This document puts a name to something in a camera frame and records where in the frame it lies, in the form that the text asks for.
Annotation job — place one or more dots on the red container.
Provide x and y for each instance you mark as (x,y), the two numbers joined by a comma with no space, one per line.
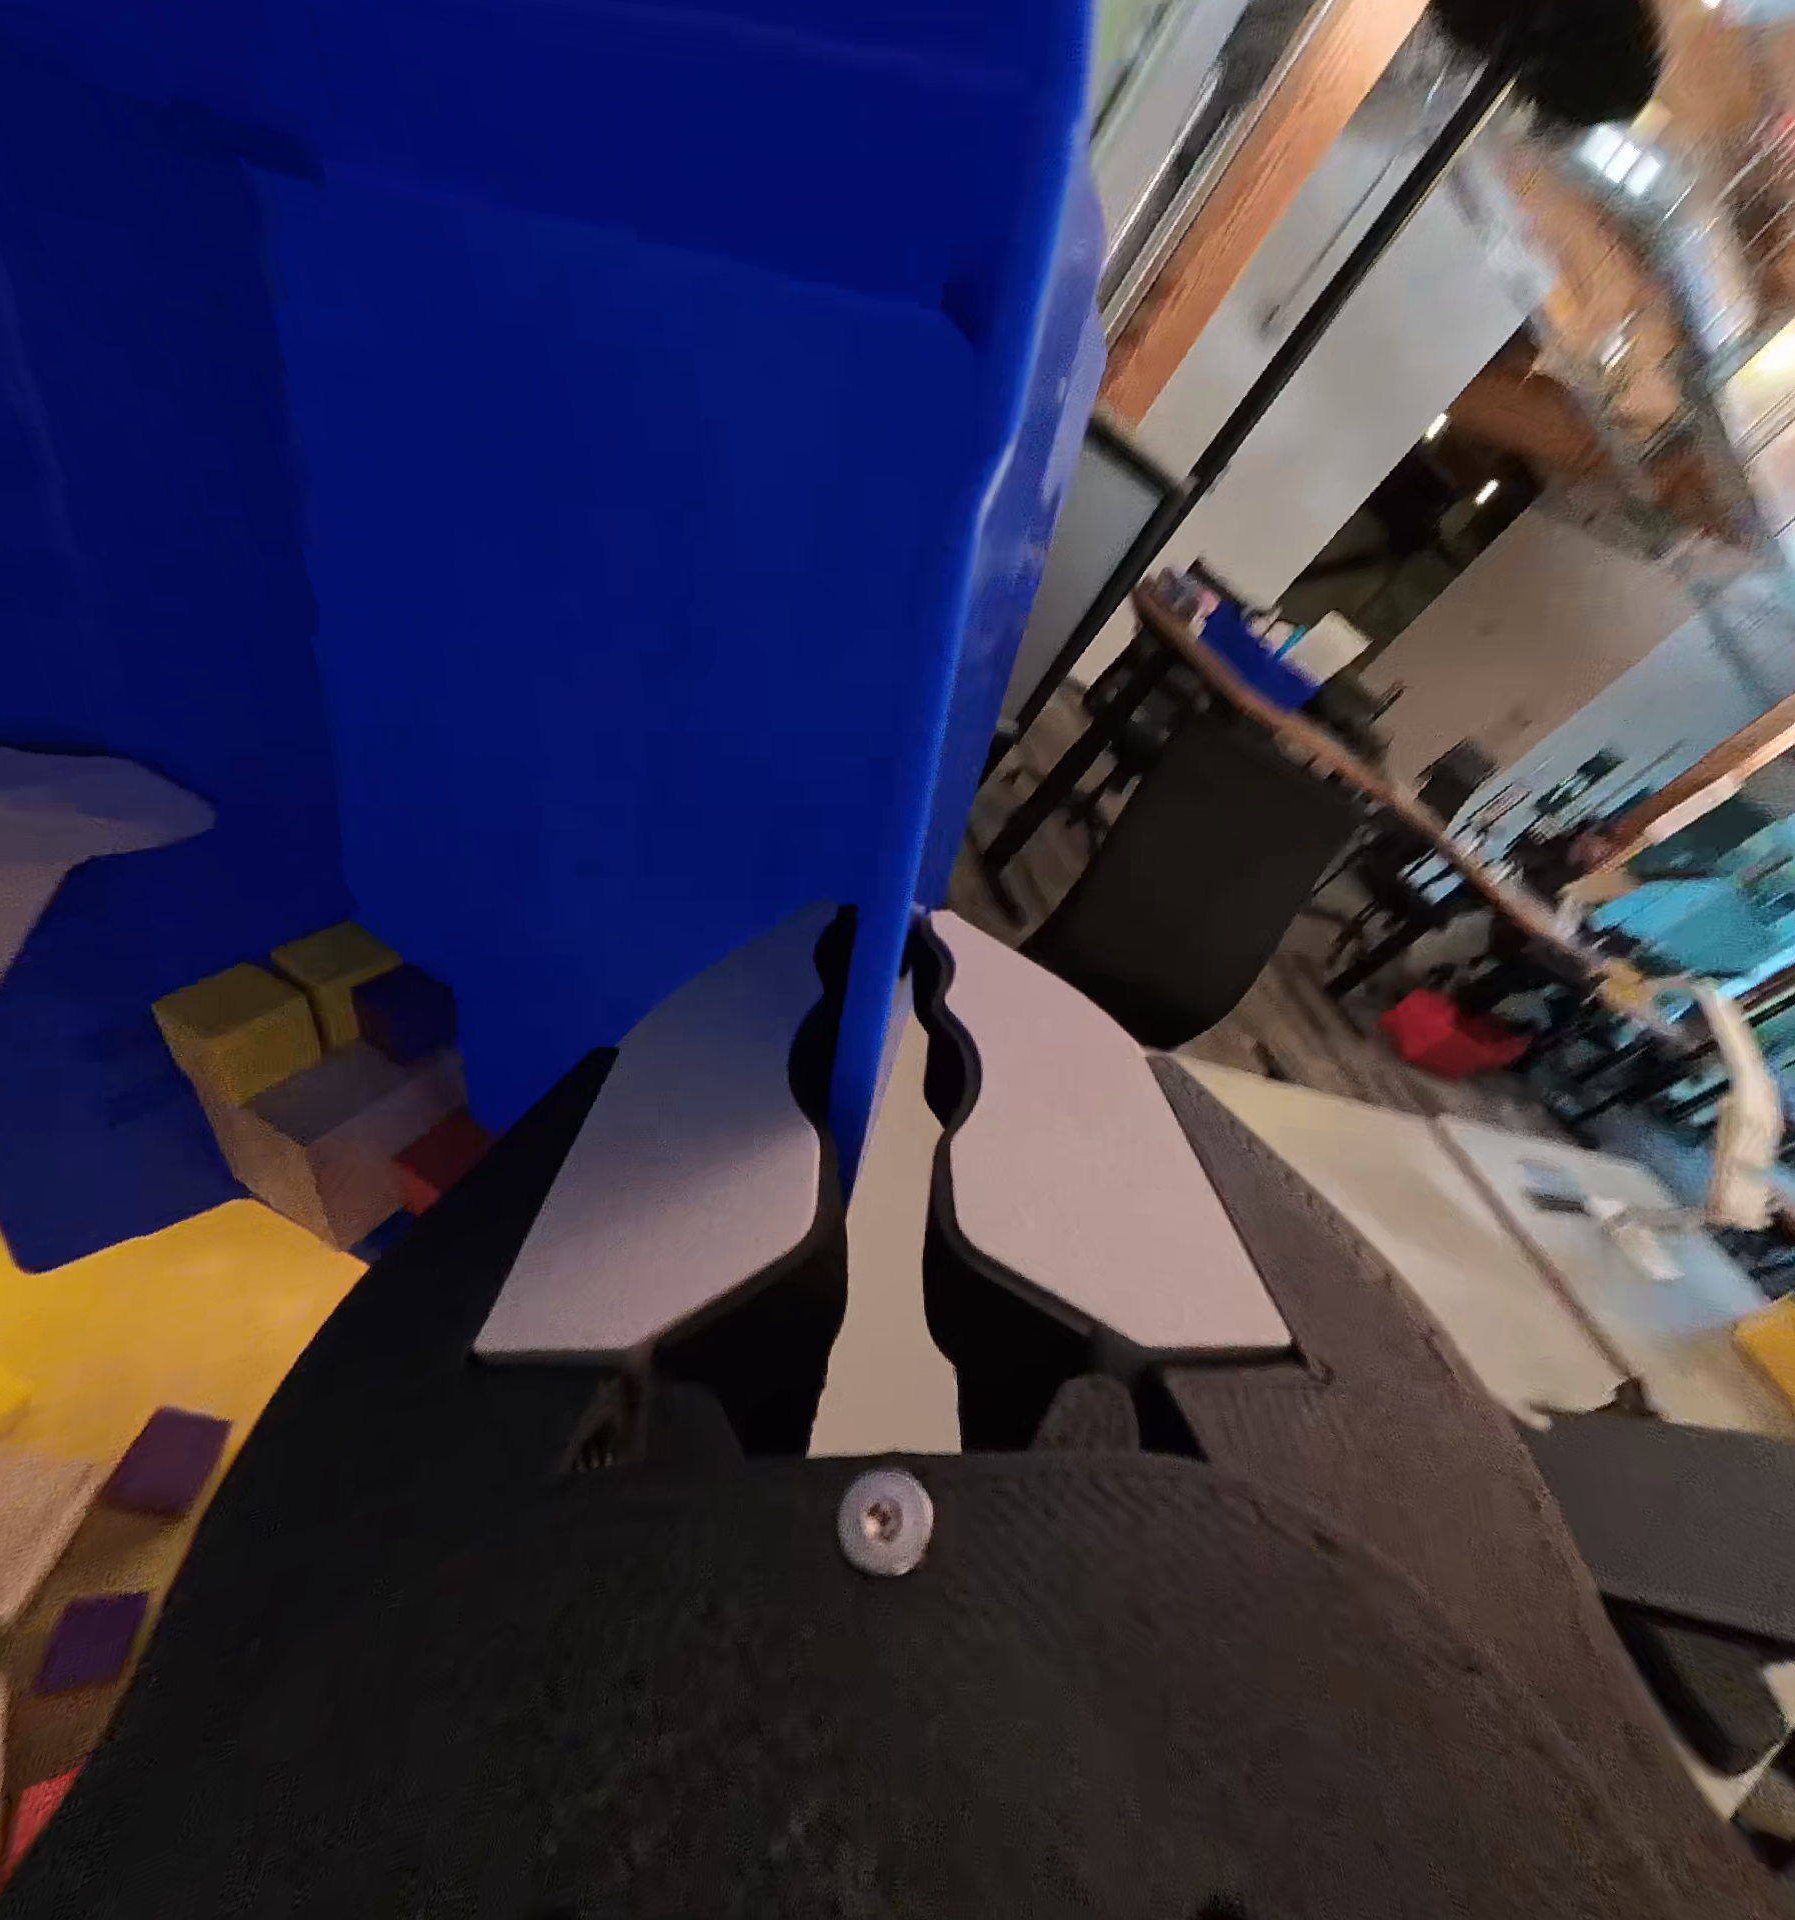
(1452,1036)

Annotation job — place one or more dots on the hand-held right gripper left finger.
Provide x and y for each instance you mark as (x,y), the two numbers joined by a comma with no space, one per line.
(656,1200)

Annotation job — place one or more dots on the white table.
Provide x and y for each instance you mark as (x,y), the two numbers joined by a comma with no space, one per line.
(1379,1200)
(1588,1318)

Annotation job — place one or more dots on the yellow plastic box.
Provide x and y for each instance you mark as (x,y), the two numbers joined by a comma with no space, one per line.
(86,1318)

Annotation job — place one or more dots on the printed instruction sheet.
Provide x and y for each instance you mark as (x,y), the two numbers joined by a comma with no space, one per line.
(1707,1529)

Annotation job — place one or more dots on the blue plastic box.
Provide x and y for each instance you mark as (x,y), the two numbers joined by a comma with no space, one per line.
(1266,668)
(538,450)

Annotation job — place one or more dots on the small white stand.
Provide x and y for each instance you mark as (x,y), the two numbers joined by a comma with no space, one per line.
(1641,1243)

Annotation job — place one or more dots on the pile of wooden cubes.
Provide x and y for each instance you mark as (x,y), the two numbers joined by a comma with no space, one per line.
(237,1036)

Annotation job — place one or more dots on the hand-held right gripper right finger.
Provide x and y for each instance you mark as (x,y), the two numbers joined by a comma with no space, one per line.
(1108,1200)

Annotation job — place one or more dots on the pale curved board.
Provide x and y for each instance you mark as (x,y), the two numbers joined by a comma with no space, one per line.
(1744,1110)

